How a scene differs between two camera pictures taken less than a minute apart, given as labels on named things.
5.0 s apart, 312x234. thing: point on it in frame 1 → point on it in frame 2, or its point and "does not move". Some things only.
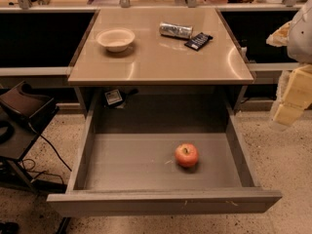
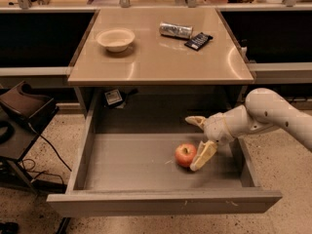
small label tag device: [113, 97] does not move
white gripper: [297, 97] → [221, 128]
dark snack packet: [199, 41] does not move
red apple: [186, 154] does not move
